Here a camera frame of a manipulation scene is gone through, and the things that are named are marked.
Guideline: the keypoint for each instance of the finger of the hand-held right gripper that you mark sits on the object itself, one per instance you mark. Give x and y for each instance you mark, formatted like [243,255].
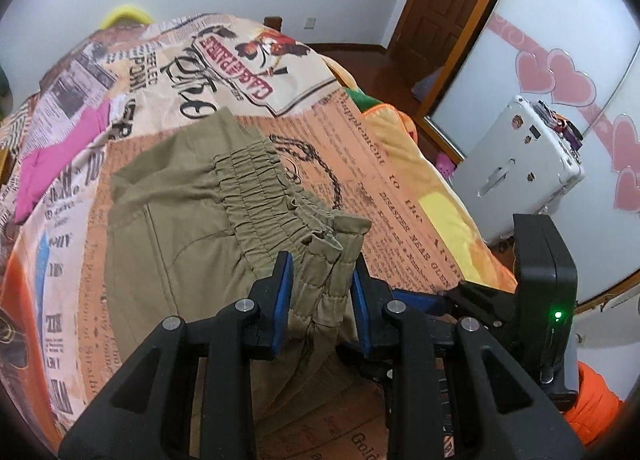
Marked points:
[480,300]
[370,367]

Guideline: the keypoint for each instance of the white hard suitcase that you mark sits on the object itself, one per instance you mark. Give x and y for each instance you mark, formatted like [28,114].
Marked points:
[510,160]

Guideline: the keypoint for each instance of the brown wooden door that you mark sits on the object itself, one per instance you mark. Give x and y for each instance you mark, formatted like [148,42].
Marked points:
[450,0]

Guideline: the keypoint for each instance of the pink slipper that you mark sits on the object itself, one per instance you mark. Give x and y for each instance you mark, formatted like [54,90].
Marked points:
[445,168]

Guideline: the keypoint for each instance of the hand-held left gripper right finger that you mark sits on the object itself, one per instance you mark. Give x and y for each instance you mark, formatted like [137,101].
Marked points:
[361,315]

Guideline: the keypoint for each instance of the yellow plastic object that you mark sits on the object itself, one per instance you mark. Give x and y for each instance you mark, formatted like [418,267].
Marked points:
[125,13]

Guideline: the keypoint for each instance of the yellow orange green quilt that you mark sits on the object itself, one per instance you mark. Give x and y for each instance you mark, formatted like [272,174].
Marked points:
[450,220]

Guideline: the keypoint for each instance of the wooden wardrobe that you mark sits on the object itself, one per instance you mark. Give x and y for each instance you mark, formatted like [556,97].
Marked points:
[615,290]

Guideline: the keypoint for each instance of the olive green pants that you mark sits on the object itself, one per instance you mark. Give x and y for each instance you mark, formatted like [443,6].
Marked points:
[190,240]

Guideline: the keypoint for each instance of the purple object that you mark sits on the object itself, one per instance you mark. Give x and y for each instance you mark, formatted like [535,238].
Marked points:
[427,88]

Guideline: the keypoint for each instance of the small purple items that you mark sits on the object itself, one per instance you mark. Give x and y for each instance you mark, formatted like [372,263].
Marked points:
[562,125]

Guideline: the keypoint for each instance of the white wall socket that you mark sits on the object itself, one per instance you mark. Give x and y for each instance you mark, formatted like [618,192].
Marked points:
[311,22]

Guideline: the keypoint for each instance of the newspaper print blanket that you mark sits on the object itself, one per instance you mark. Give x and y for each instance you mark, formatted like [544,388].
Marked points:
[350,150]

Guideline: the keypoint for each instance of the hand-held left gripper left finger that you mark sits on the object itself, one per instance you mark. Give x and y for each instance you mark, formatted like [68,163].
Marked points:
[284,305]

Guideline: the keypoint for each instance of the pink cloth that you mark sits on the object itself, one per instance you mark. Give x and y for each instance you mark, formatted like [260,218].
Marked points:
[60,160]

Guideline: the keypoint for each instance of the dark wooden bedpost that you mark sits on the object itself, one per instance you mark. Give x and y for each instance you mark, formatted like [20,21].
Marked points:
[272,24]

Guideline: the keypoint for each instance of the white heart-print sliding door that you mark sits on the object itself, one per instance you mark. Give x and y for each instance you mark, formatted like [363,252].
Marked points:
[550,15]

